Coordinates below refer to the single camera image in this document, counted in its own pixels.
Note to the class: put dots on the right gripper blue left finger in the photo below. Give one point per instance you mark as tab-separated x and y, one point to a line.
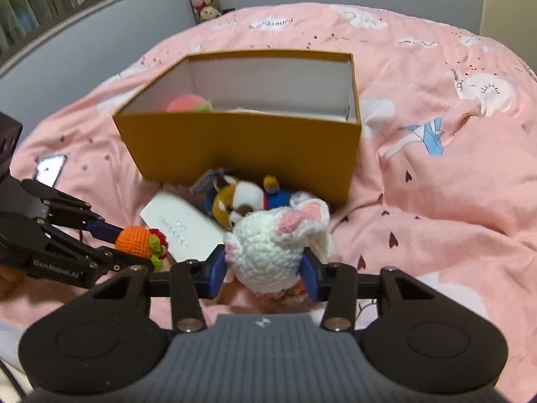
191	281

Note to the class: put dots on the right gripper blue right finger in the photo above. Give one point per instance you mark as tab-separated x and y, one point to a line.
335	285

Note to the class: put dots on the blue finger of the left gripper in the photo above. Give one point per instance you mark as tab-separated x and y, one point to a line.
104	231

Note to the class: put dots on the white glasses box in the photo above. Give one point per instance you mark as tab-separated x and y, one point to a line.
189	233

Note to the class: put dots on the orange crochet carrot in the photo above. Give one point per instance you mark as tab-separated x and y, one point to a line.
143	242

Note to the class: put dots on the white crochet bunny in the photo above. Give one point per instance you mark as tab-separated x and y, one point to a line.
264	250

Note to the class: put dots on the brown white plush dog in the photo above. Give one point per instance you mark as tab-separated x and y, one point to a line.
229	199

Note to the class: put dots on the pink fluffy peach plush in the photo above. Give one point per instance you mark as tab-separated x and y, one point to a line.
189	103

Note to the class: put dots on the smartphone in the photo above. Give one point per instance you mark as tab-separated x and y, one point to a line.
49	169

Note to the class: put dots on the pink patterned bed quilt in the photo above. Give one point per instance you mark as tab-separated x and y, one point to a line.
445	186

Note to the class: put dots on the orange cardboard storage box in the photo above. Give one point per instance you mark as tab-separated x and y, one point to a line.
293	114

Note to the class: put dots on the cream door with handle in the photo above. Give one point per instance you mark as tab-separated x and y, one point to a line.
512	23

